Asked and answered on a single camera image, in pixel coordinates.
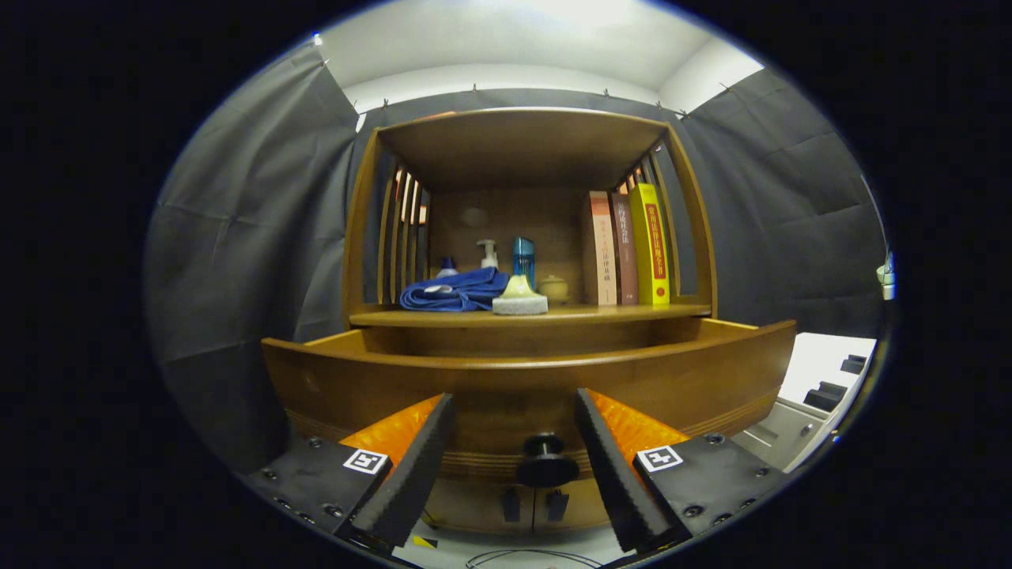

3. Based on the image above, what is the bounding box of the wooden drawer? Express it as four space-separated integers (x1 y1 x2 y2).
261 318 798 483

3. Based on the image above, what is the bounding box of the yellow book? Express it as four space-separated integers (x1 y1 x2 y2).
629 183 671 307

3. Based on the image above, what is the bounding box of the brown book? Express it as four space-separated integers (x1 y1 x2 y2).
613 193 640 306

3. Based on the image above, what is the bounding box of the blue folded towel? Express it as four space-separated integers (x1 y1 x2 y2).
398 266 511 313

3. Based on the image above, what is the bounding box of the blue glass bottle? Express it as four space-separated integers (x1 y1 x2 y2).
512 237 536 289

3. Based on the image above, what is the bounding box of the white side cabinet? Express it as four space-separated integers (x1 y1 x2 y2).
731 332 878 473

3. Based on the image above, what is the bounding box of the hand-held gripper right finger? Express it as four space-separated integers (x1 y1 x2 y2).
573 388 789 554

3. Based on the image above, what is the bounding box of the black drawer knob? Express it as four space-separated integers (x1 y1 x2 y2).
515 432 580 489

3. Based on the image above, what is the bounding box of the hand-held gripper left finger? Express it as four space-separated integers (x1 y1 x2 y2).
241 393 457 556

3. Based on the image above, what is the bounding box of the wooden countertop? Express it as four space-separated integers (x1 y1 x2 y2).
349 296 712 330

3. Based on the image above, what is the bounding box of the pale green handled scrub brush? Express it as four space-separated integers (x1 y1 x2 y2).
492 274 549 316

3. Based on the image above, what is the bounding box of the orange and cream book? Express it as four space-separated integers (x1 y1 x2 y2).
585 190 618 307

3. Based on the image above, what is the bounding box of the wooden cabinet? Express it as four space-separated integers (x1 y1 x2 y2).
342 107 719 534

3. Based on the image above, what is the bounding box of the black floor cable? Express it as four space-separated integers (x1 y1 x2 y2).
465 549 606 569

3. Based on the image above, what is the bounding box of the wooden cabinet door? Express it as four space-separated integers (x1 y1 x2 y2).
423 478 534 534
534 478 614 532

